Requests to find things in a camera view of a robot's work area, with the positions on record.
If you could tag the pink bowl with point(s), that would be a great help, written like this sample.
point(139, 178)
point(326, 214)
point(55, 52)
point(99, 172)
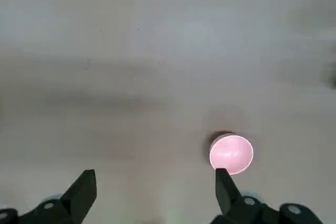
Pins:
point(232, 153)

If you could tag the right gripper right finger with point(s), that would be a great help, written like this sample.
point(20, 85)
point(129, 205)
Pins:
point(228, 197)

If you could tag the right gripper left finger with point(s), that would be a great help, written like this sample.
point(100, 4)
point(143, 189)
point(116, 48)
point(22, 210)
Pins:
point(76, 195)

